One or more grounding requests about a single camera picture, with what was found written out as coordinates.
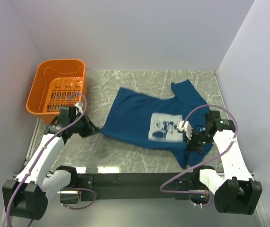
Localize aluminium frame rails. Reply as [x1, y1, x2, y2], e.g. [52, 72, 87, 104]
[0, 118, 268, 227]

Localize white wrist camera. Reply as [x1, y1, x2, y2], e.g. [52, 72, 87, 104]
[74, 102, 84, 115]
[177, 121, 193, 140]

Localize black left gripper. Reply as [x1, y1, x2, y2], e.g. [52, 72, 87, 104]
[70, 112, 100, 138]

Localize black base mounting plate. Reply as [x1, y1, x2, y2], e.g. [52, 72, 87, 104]
[59, 172, 211, 203]

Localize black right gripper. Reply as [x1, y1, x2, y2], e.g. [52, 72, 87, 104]
[184, 128, 215, 153]

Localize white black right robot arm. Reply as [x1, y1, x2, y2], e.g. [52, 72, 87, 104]
[179, 111, 262, 215]

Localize orange plastic basket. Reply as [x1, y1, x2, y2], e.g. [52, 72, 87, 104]
[26, 59, 88, 124]

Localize blue Mickey Mouse t-shirt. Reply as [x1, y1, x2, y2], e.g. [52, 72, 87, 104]
[101, 80, 213, 168]

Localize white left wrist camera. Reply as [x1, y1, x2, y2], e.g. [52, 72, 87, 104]
[74, 102, 84, 115]

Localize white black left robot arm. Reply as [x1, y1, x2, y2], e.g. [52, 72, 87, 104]
[2, 102, 99, 221]

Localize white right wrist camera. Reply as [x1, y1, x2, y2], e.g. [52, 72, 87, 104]
[177, 121, 193, 140]

